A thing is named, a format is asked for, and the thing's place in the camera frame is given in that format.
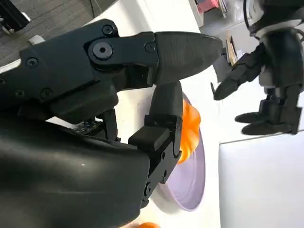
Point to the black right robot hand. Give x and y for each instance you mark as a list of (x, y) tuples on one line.
[(59, 166)]

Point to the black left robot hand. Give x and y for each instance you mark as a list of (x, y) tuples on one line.
[(282, 71)]

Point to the orange and white bread roll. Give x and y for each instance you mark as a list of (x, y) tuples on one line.
[(191, 128), (147, 225)]

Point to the wooden boards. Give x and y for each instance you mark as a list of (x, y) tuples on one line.
[(231, 50)]

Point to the pink box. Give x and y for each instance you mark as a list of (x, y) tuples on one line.
[(207, 5)]

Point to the lilac plate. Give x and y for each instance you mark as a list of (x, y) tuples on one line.
[(190, 185)]

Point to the black metal machine frame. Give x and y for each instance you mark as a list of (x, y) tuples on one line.
[(12, 16)]

